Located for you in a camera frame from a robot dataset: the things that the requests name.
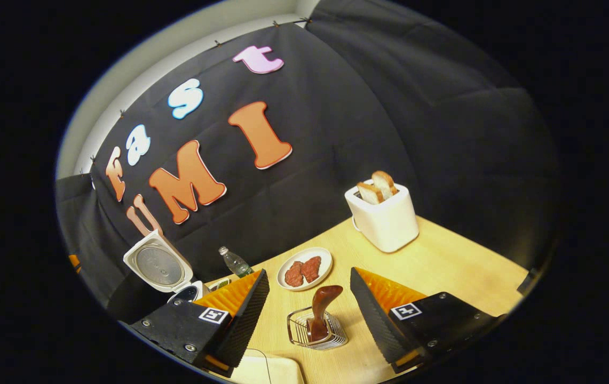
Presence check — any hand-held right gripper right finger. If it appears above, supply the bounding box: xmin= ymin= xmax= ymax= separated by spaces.
xmin=350 ymin=267 xmax=502 ymax=374

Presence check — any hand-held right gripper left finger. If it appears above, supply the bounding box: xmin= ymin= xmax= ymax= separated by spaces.
xmin=129 ymin=269 xmax=271 ymax=378

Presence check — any brown wooden spoon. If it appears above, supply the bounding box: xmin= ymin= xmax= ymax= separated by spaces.
xmin=307 ymin=285 xmax=344 ymax=342

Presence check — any cream rice container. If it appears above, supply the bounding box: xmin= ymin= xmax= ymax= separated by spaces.
xmin=227 ymin=349 xmax=305 ymax=384

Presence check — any white rice cooker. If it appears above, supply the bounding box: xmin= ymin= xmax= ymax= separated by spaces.
xmin=123 ymin=229 xmax=210 ymax=307

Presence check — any clear plastic water bottle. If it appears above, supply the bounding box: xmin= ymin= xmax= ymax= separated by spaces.
xmin=218 ymin=246 xmax=254 ymax=278

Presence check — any red meat piece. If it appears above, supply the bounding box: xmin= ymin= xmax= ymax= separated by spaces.
xmin=284 ymin=261 xmax=305 ymax=287
xmin=301 ymin=256 xmax=322 ymax=283

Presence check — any white round plate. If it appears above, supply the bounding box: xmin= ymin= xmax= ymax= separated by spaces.
xmin=276 ymin=246 xmax=334 ymax=291

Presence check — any white toaster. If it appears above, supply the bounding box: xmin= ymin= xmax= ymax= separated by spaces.
xmin=344 ymin=179 xmax=420 ymax=253

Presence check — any black backdrop cloth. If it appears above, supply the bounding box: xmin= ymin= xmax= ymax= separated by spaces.
xmin=54 ymin=0 xmax=561 ymax=321

